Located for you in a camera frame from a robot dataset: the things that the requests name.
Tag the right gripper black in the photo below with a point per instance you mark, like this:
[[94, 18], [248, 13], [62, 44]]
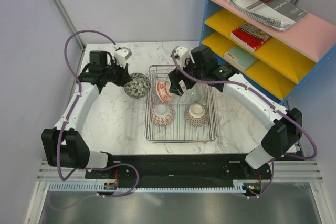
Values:
[[176, 76]]

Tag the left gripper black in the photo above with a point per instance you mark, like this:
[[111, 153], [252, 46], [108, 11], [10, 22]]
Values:
[[124, 76]]

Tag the orange patterned glass bowl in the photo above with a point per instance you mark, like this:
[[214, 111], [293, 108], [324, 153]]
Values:
[[162, 89]]

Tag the green glass bowl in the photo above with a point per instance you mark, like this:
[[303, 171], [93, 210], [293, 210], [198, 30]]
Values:
[[196, 93]]

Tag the grey patterned bowl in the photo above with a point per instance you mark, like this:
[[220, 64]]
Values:
[[138, 87]]

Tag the blue patterned bowl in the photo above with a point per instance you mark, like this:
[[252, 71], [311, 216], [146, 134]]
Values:
[[162, 114]]

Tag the brown patterned bowl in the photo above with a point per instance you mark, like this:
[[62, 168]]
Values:
[[196, 114]]

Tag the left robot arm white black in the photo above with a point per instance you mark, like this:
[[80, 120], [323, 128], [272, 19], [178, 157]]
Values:
[[63, 144]]

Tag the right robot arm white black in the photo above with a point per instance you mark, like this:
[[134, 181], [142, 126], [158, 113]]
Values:
[[283, 126]]

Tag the light green book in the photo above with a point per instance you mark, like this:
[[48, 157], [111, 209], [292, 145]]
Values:
[[240, 58]]

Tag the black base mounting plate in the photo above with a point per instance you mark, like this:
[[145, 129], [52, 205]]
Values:
[[180, 170]]

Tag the red patterned book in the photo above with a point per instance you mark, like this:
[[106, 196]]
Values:
[[249, 36]]

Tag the spiral bound notebook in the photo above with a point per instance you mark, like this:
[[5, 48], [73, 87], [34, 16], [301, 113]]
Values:
[[267, 13]]

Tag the colourful wooden shelf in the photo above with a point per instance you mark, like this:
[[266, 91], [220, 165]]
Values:
[[283, 60]]

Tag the grey setup guide booklet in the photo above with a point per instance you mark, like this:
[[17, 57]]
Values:
[[296, 13]]

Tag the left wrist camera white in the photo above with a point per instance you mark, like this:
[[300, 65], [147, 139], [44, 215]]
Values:
[[122, 54]]

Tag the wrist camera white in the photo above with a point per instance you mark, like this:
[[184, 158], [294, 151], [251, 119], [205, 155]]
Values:
[[122, 54], [182, 56]]

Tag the metal wire dish rack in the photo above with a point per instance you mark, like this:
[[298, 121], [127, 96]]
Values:
[[179, 130]]

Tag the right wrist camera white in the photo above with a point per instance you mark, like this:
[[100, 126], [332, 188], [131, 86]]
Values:
[[182, 56]]

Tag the light blue cable duct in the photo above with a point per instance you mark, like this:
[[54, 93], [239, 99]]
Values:
[[105, 187]]

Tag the aluminium frame rail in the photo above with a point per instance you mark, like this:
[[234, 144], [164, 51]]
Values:
[[285, 172]]

